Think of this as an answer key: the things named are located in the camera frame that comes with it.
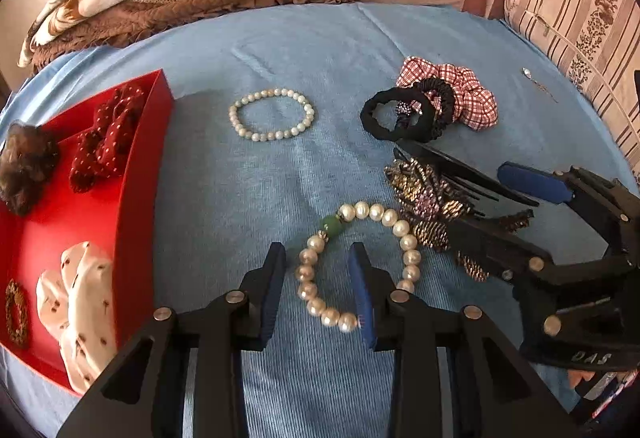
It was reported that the striped floral pillow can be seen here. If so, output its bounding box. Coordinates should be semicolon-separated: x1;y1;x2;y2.
504;0;640;179

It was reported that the sequin butterfly hair clip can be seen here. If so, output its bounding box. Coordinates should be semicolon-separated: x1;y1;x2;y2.
384;159;533;283

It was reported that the black hair tie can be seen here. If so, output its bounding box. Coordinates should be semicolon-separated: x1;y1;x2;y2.
360;86;426;141

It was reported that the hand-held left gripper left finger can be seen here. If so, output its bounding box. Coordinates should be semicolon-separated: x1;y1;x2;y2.
56;242;287;438

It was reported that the brown fur scrunchie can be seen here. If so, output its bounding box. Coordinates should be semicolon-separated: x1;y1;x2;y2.
0;120;62;217

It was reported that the small gold hair tie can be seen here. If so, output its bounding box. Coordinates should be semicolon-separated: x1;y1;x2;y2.
5;280;30;348

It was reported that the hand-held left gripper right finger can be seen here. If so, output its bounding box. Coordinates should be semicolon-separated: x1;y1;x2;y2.
348;242;581;438

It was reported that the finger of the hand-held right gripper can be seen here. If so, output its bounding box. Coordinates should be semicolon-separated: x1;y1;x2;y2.
497;161;640;265
446;217;557;289

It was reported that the white patterned scrunchie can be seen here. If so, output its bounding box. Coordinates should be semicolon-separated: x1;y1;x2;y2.
36;241;118;395

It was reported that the brown quilt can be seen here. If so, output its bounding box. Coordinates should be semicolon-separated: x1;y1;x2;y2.
30;0;371;73

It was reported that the black hair comb clip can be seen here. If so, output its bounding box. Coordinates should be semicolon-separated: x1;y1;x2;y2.
392;140;540;216

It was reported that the dark beaded hair tie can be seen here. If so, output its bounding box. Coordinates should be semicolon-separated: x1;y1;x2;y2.
395;100;421;126

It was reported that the black ruffled scrunchie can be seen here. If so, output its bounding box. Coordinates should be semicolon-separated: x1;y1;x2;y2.
415;78;456;141

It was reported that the large pearl bracelet green bead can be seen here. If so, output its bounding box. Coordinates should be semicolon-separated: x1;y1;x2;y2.
296;202;422;333

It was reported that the red checked scrunchie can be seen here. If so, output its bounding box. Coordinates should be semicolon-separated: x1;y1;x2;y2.
396;56;499;132

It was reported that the red tray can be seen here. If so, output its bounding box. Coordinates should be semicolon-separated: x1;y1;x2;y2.
0;69;173;398

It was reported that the blue blanket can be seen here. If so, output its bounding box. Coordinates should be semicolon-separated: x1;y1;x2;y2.
0;2;640;438

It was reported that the red polka dot scrunchie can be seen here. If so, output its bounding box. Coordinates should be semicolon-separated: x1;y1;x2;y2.
69;86;147;193

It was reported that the small pale bead bracelet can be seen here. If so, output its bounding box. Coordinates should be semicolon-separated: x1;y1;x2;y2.
229;88;316;143

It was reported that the silver hairpin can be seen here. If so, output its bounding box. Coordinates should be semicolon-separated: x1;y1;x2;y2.
521;66;559;103

